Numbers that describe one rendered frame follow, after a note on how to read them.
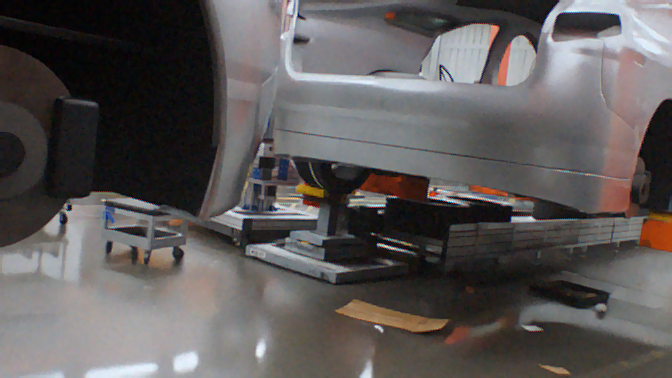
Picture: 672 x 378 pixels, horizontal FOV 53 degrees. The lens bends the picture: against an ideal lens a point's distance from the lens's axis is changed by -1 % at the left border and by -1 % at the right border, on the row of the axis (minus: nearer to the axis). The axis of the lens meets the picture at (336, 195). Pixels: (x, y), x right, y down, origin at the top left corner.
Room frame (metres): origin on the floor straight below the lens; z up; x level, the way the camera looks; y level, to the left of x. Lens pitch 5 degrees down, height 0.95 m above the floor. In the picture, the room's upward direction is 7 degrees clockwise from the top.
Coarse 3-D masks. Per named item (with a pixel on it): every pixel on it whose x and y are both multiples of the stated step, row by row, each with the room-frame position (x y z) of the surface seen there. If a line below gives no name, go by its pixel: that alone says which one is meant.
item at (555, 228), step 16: (464, 224) 4.93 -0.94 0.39; (480, 224) 5.08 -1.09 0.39; (496, 224) 5.28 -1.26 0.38; (512, 224) 5.50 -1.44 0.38; (528, 224) 5.73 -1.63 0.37; (544, 224) 5.98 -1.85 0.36; (576, 224) 6.60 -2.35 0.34; (448, 240) 4.75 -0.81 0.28; (464, 240) 4.92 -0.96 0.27; (512, 240) 5.51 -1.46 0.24; (544, 240) 6.01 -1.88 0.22
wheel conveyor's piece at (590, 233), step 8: (520, 208) 7.49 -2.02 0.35; (528, 208) 7.65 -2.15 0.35; (512, 216) 7.31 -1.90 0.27; (520, 216) 7.46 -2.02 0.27; (528, 216) 7.57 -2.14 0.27; (560, 224) 7.14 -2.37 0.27; (584, 224) 6.73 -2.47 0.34; (592, 224) 6.93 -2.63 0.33; (600, 224) 7.08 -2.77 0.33; (608, 224) 7.28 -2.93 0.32; (584, 232) 6.76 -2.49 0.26; (592, 232) 6.93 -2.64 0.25; (600, 232) 7.13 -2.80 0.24; (608, 232) 7.31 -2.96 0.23; (584, 240) 6.78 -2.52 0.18; (592, 240) 6.97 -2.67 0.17; (600, 240) 7.18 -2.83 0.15; (608, 240) 7.34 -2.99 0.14; (584, 248) 6.81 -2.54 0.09; (584, 256) 6.85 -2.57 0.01
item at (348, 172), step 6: (330, 168) 4.79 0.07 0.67; (336, 168) 4.89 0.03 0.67; (342, 168) 4.87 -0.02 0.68; (348, 168) 4.84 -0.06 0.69; (354, 168) 4.81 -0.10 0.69; (360, 168) 4.79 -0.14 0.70; (330, 174) 4.51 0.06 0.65; (336, 174) 4.81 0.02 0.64; (342, 174) 4.79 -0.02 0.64; (348, 174) 4.78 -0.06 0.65; (354, 174) 4.75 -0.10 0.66; (360, 174) 4.74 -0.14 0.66; (342, 180) 4.60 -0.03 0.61; (348, 180) 4.65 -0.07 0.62; (354, 180) 4.70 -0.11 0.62
